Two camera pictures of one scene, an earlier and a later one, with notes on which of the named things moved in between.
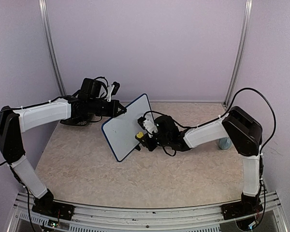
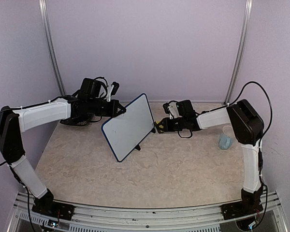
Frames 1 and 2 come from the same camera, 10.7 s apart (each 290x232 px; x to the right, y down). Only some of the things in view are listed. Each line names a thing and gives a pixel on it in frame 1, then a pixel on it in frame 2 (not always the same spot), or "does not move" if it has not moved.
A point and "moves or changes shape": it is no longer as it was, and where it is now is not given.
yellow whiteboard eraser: [140, 135] moves or changes shape
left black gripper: [114, 110] does not move
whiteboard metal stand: [137, 147] does not move
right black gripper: [147, 142] to [166, 127]
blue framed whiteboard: [120, 131] does not move
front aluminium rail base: [268, 218] does not move
